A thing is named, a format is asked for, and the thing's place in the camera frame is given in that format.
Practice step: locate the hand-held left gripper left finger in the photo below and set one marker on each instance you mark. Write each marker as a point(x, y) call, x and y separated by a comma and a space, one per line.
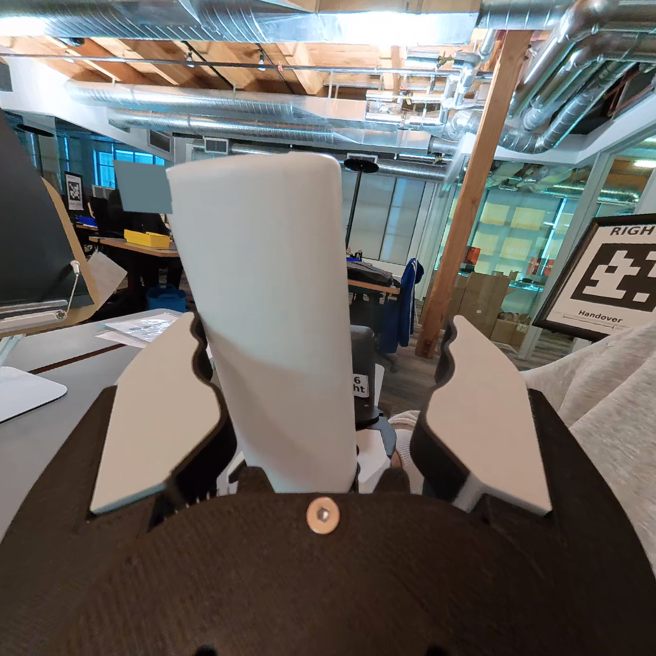
point(153, 435)

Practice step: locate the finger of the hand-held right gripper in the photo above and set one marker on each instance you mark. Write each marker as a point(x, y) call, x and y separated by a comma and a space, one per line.
point(231, 471)
point(371, 461)

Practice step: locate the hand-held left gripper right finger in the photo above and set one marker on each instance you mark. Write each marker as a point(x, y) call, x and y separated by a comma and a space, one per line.
point(487, 430)

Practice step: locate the white water bottle black lid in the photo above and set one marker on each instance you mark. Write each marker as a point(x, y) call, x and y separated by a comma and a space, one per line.
point(266, 282)

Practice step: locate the person's right forearm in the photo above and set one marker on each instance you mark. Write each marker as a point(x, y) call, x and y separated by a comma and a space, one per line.
point(407, 430)

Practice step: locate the blue jacket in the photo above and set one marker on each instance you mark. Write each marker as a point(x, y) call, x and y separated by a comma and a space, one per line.
point(405, 307)

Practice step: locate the wooden table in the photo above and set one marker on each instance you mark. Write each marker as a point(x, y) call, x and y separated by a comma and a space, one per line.
point(153, 252)
point(379, 290)

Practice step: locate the black bag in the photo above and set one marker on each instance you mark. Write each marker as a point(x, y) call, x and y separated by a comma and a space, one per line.
point(371, 274)

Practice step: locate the brown cardboard box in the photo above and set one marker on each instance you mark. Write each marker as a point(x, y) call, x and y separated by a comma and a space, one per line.
point(507, 333)
point(481, 302)

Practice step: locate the printed paper sheet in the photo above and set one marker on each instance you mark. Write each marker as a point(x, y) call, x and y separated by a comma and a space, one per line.
point(138, 328)

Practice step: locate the white sign board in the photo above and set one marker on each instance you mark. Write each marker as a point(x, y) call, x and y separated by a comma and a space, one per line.
point(107, 279)

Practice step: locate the black floor lamp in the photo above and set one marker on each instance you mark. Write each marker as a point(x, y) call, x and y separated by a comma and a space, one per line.
point(361, 165)

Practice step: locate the yellow plastic bin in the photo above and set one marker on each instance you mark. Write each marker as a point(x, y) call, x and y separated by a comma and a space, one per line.
point(146, 240)

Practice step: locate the large black framed marker sign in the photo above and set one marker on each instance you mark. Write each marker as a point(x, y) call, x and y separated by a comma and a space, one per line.
point(620, 276)

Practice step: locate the wooden document stand black board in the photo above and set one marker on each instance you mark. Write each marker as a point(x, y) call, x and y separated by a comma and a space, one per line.
point(30, 230)

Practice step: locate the wooden support post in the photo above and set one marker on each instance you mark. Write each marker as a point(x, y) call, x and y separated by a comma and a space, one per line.
point(471, 205)

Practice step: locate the metal air duct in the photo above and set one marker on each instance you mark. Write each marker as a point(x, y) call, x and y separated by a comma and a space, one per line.
point(205, 100)
point(563, 102)

